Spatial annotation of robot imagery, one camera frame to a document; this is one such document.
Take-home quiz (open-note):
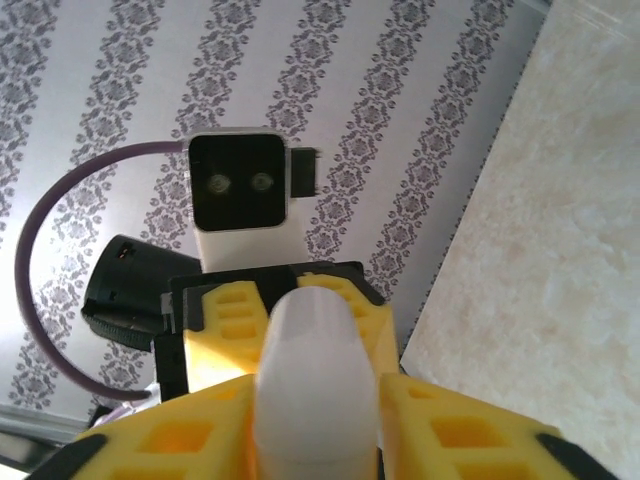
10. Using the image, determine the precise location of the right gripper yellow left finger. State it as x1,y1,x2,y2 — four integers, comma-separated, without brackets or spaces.
37,374,260,480

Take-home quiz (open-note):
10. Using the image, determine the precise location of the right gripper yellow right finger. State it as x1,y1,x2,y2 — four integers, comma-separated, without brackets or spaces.
377,372,617,480

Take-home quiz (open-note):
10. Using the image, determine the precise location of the white earbuds charging case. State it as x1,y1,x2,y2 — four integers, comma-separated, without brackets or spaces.
253,287,381,480

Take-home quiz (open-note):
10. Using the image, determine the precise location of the aluminium frame post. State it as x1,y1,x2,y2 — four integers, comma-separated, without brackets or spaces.
0,403,106,451

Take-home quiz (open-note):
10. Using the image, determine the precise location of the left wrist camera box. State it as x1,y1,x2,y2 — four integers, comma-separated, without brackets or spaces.
185,127,325,275

